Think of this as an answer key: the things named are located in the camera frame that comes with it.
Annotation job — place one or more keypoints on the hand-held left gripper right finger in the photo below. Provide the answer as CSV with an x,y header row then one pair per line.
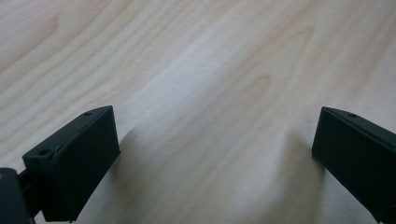
x,y
355,155

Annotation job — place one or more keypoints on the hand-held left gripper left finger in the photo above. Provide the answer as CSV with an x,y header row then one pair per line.
x,y
77,161

